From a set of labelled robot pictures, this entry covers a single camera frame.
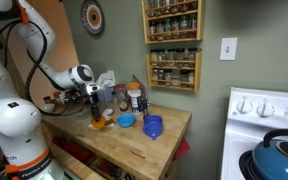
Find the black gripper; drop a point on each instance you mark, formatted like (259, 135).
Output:
(94, 100)

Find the orange cup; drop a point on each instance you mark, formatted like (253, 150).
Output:
(98, 124)

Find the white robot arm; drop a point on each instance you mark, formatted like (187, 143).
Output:
(14, 123)

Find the light blue bowl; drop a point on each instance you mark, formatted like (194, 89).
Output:
(126, 120)

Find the wooden kitchen cart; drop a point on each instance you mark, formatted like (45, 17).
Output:
(134, 146)

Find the gold measuring cup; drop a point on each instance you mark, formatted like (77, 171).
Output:
(109, 122)

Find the tissue box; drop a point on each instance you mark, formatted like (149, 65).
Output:
(105, 94)

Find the glass jar with grains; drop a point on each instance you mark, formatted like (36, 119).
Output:
(121, 98)

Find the red capped bottle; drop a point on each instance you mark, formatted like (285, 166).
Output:
(56, 96)

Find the orange lidded container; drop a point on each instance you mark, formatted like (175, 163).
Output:
(134, 85)

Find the dark slim bottle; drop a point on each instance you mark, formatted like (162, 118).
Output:
(144, 101)

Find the low wooden bench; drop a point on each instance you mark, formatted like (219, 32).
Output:
(72, 164)

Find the dark blue collapsible cup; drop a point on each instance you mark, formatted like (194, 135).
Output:
(153, 126)

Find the glass spice jar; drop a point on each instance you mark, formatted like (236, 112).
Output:
(175, 24)
(192, 54)
(160, 28)
(191, 79)
(161, 76)
(180, 54)
(155, 75)
(184, 78)
(171, 55)
(166, 5)
(154, 56)
(168, 26)
(193, 3)
(174, 4)
(168, 77)
(150, 6)
(193, 21)
(184, 4)
(157, 5)
(184, 23)
(151, 28)
(161, 55)

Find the red hanging cloth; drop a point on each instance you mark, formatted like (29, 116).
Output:
(182, 148)

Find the wooden spice rack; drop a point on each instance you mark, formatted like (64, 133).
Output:
(197, 71)
(199, 23)

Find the white stove knob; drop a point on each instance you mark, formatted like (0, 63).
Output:
(265, 109)
(244, 106)

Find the white stove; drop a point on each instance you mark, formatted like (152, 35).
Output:
(250, 133)

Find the black stove burner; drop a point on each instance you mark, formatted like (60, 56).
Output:
(246, 165)

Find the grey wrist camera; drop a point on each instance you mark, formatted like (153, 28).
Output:
(92, 89)

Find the decorative wall plate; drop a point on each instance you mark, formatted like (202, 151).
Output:
(92, 16)

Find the white light switch plate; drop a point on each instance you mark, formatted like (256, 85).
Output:
(228, 49)

